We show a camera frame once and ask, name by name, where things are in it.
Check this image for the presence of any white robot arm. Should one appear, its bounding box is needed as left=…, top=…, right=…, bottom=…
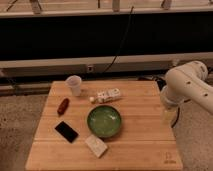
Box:
left=160, top=61, right=213, bottom=125

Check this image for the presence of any green ceramic bowl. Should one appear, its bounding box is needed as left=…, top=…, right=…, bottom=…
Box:
left=87, top=105, right=122, bottom=138

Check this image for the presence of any white sponge block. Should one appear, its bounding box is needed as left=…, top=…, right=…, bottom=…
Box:
left=85, top=135, right=108, bottom=158

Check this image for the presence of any clear plastic cup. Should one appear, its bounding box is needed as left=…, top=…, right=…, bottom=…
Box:
left=65, top=75, right=82, bottom=96

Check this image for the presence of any black smartphone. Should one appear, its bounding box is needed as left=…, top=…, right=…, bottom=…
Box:
left=55, top=121, right=78, bottom=143

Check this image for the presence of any brown sausage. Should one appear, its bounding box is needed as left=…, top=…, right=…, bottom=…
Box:
left=57, top=98, right=69, bottom=115

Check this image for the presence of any black cable behind table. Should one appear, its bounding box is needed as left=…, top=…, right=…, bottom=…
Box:
left=171, top=107, right=181, bottom=128

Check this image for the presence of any wall power outlet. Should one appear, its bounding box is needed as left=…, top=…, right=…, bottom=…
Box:
left=87, top=65, right=94, bottom=72

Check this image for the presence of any black hanging cable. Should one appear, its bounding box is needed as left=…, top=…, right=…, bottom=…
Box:
left=100, top=5, right=135, bottom=74

